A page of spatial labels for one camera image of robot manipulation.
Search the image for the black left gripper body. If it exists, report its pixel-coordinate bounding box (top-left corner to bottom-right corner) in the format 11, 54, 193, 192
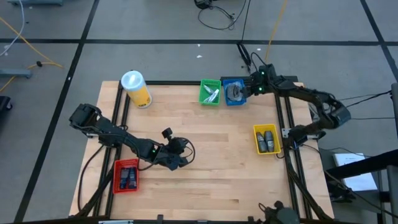
154, 126, 188, 163

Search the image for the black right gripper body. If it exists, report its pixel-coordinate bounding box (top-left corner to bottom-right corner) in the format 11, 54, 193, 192
248, 63, 281, 96

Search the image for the black brush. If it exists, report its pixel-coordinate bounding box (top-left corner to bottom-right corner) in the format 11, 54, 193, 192
226, 81, 247, 102

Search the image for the black travel tube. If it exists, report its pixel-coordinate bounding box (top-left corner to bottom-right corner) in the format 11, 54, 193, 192
119, 167, 129, 190
128, 167, 138, 189

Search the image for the grey travel deodorant bottle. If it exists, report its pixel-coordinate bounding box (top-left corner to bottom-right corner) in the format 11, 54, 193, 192
256, 131, 267, 154
264, 130, 275, 153

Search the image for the blue plastic basket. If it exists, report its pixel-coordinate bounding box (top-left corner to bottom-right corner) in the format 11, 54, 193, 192
222, 78, 248, 106

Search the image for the yellow plastic basket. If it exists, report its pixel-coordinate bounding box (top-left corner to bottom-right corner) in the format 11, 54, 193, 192
252, 123, 282, 156

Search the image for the green plastic basket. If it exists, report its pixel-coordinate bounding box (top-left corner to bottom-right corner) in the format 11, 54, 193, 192
198, 78, 222, 106

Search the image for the red plastic basket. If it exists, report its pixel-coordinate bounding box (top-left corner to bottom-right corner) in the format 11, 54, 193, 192
112, 158, 140, 194

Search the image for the yellow canister with white lid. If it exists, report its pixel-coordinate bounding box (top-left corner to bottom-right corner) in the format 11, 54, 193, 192
120, 70, 153, 109

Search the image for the black floor device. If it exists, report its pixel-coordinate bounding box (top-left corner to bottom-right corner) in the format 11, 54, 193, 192
194, 0, 214, 9

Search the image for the black metal beam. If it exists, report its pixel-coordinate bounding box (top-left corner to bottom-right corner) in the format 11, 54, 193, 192
326, 149, 398, 180

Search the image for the white paper stack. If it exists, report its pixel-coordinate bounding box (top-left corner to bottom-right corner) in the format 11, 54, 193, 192
333, 152, 379, 192

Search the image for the grey floor bar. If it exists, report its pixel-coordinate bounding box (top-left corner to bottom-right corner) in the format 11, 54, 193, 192
0, 68, 32, 78

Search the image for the black cart wheel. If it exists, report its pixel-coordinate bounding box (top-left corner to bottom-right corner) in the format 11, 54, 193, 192
0, 95, 13, 125

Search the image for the black strap bundle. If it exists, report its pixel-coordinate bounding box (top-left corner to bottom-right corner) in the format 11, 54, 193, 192
236, 42, 252, 71

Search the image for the yellow floor cable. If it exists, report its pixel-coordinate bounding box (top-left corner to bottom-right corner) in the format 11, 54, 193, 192
263, 0, 289, 63
0, 17, 65, 93

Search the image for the black aluminium table frame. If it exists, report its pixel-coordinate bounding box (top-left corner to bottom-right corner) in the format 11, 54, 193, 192
74, 75, 335, 222

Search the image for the black looped floor cable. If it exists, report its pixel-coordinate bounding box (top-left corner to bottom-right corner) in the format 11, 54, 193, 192
197, 0, 248, 31

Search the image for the black arm cable harness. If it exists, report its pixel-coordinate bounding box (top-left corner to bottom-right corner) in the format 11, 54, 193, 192
76, 144, 106, 215
281, 146, 333, 220

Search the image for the thin black floor cable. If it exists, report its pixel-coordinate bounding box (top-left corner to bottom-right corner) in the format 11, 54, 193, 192
338, 90, 393, 121

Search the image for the grey metal post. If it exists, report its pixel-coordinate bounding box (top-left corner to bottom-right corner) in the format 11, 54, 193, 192
390, 82, 398, 139

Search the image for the white floor cable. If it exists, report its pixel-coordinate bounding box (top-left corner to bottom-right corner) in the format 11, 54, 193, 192
0, 0, 25, 58

